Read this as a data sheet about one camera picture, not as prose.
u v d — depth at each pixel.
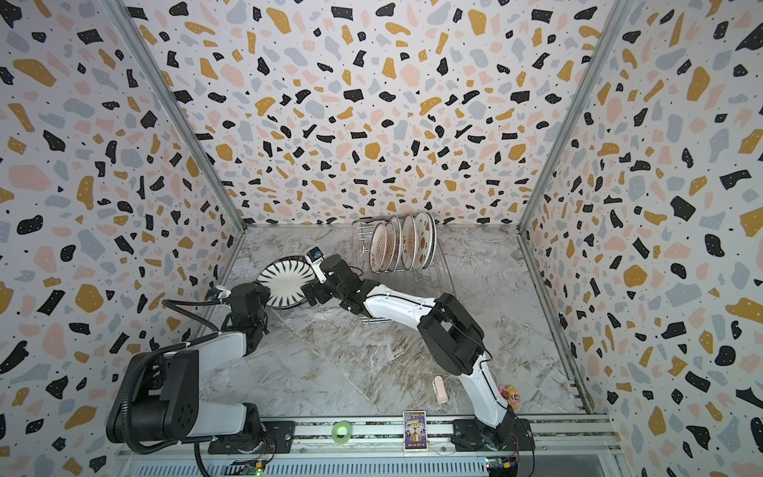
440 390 0.80
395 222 1.03
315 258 0.76
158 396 0.43
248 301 0.70
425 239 1.00
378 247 1.06
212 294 0.77
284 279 1.04
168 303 0.65
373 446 0.73
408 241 1.09
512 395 0.78
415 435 0.73
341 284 0.69
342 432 0.75
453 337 0.52
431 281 1.04
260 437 0.73
